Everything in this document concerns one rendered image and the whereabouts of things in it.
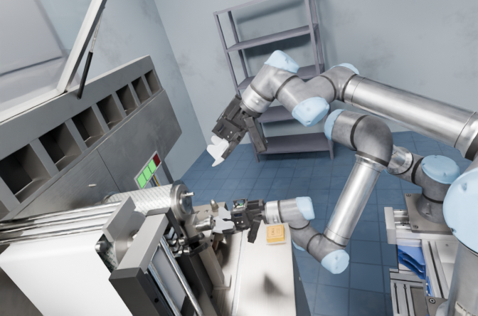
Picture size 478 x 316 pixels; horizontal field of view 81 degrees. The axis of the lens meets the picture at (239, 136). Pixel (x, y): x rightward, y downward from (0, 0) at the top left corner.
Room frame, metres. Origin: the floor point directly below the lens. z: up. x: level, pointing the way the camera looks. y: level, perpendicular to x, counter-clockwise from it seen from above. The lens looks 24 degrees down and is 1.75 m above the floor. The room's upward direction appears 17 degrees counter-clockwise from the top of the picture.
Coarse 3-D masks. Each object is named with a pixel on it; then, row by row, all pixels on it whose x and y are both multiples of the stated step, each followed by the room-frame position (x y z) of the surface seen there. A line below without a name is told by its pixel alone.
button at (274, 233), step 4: (268, 228) 0.90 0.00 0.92; (272, 228) 0.89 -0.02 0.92; (276, 228) 0.89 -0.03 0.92; (280, 228) 0.88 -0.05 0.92; (284, 228) 0.89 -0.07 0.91; (268, 232) 0.88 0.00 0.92; (272, 232) 0.87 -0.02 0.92; (276, 232) 0.87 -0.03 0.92; (280, 232) 0.86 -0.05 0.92; (284, 232) 0.87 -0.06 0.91; (268, 236) 0.86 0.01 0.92; (272, 236) 0.85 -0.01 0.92; (276, 236) 0.85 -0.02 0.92; (280, 236) 0.84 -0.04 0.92; (284, 236) 0.84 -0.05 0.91; (268, 240) 0.85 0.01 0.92; (272, 240) 0.84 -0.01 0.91; (276, 240) 0.84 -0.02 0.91; (280, 240) 0.84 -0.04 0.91; (284, 240) 0.83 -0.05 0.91
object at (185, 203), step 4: (180, 192) 0.78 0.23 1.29; (184, 192) 0.78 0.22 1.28; (180, 196) 0.76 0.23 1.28; (184, 196) 0.77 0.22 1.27; (180, 200) 0.75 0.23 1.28; (184, 200) 0.76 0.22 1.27; (188, 200) 0.79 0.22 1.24; (180, 204) 0.74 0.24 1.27; (184, 204) 0.75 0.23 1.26; (188, 204) 0.78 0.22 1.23; (180, 208) 0.74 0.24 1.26; (184, 208) 0.74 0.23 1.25; (188, 208) 0.76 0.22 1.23; (184, 212) 0.74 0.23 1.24; (188, 212) 0.75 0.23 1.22
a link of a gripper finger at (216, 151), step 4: (224, 140) 0.71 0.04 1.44; (220, 144) 0.71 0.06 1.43; (224, 144) 0.71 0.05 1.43; (228, 144) 0.70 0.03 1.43; (208, 148) 0.72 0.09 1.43; (212, 148) 0.71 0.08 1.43; (216, 148) 0.71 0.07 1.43; (220, 148) 0.71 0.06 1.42; (212, 152) 0.71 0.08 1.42; (216, 152) 0.71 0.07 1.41; (220, 152) 0.71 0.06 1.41; (216, 156) 0.71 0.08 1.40; (220, 156) 0.71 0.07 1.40; (216, 160) 0.71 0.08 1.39; (220, 160) 0.70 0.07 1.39; (216, 164) 0.71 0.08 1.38
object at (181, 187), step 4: (180, 184) 0.80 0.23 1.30; (176, 188) 0.77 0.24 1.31; (180, 188) 0.78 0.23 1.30; (184, 188) 0.81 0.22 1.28; (176, 192) 0.76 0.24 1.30; (176, 196) 0.75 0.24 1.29; (176, 200) 0.74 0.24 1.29; (176, 204) 0.73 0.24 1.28; (176, 208) 0.72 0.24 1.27; (176, 212) 0.72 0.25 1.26; (180, 212) 0.73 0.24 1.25; (180, 216) 0.72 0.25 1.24; (184, 216) 0.74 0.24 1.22; (184, 220) 0.73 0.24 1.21
